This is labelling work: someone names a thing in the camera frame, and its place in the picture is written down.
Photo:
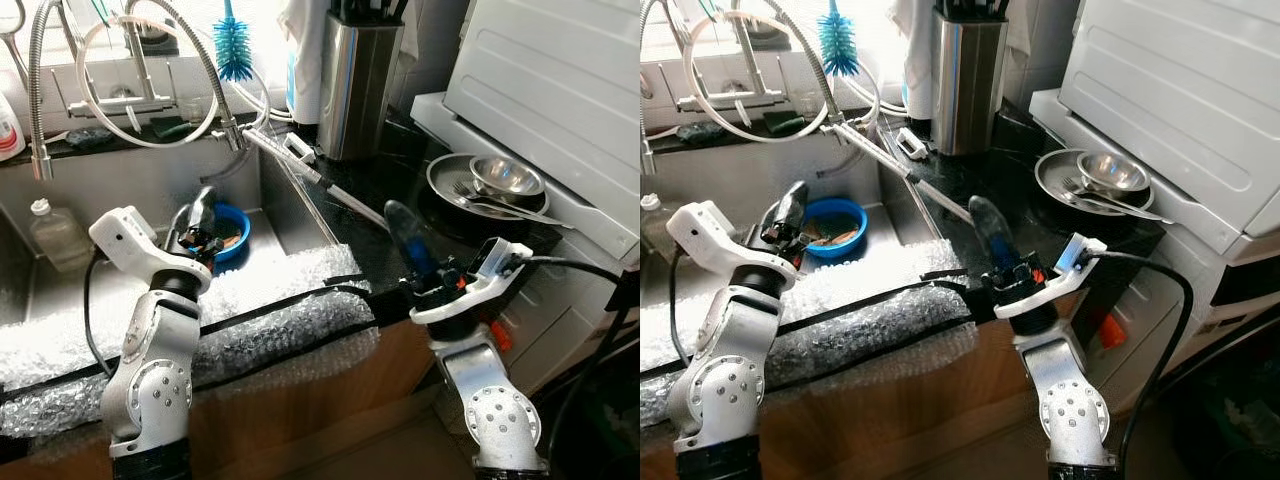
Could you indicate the blue plastic bowl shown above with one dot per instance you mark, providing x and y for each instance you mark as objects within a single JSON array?
[
  {"x": 835, "y": 225},
  {"x": 235, "y": 215}
]

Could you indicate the white looped water tube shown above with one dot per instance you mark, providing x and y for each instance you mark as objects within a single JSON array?
[
  {"x": 700, "y": 90},
  {"x": 85, "y": 90}
]

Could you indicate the blue bottle brush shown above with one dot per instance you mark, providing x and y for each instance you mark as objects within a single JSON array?
[
  {"x": 232, "y": 50},
  {"x": 838, "y": 45}
]

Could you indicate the chrome sprayer wand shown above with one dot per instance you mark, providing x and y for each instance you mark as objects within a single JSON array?
[
  {"x": 320, "y": 180},
  {"x": 920, "y": 175}
]

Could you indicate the black ridged holder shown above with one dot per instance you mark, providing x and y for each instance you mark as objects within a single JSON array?
[
  {"x": 160, "y": 40},
  {"x": 775, "y": 35}
]

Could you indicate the small stainless steel bowl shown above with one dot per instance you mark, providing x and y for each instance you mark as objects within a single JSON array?
[
  {"x": 1110, "y": 170},
  {"x": 505, "y": 175}
]

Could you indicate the steel tap with crossbar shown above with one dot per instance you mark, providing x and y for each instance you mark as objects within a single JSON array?
[
  {"x": 140, "y": 100},
  {"x": 750, "y": 95}
]

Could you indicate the stainless steel sink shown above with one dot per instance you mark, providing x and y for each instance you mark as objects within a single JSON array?
[
  {"x": 130, "y": 185},
  {"x": 740, "y": 170}
]

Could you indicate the stainless steel knife block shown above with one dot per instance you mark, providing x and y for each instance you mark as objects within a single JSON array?
[
  {"x": 965, "y": 90},
  {"x": 355, "y": 90}
]

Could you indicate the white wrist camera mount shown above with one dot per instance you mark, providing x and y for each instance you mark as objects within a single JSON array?
[
  {"x": 700, "y": 230},
  {"x": 125, "y": 235},
  {"x": 1050, "y": 290},
  {"x": 480, "y": 280}
]

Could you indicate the dark scouring sponge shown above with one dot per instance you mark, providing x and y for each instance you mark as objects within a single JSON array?
[
  {"x": 700, "y": 130},
  {"x": 90, "y": 137}
]

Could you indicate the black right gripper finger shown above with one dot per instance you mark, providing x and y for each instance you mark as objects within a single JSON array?
[
  {"x": 410, "y": 235},
  {"x": 992, "y": 235}
]

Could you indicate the green sponge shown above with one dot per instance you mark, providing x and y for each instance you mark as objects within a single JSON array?
[
  {"x": 175, "y": 128},
  {"x": 785, "y": 122}
]

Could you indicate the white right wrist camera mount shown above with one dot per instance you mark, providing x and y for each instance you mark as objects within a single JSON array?
[
  {"x": 1050, "y": 290},
  {"x": 480, "y": 280}
]

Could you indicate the wooden cabinet front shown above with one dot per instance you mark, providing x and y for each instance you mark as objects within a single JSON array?
[
  {"x": 900, "y": 400},
  {"x": 300, "y": 410}
]

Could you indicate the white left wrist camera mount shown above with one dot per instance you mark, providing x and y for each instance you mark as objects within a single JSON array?
[
  {"x": 700, "y": 230},
  {"x": 125, "y": 235}
]

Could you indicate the bubble wrap strip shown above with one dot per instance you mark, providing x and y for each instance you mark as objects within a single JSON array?
[
  {"x": 260, "y": 300},
  {"x": 870, "y": 290}
]

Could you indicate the white hanging cloth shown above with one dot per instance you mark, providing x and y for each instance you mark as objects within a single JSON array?
[
  {"x": 305, "y": 25},
  {"x": 915, "y": 25}
]

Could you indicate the white detergent bottle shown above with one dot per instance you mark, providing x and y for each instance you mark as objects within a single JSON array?
[{"x": 8, "y": 125}]

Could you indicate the stainless steel plate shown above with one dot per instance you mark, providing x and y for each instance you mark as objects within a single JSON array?
[
  {"x": 1050, "y": 170},
  {"x": 440, "y": 175}
]

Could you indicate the white bottle blue label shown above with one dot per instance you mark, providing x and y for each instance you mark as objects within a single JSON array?
[
  {"x": 915, "y": 80},
  {"x": 300, "y": 90}
]

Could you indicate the stainless steel fork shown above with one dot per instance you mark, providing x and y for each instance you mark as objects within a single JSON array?
[
  {"x": 1110, "y": 203},
  {"x": 500, "y": 205}
]

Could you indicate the small orange object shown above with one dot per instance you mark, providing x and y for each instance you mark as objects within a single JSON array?
[
  {"x": 500, "y": 337},
  {"x": 1110, "y": 328}
]

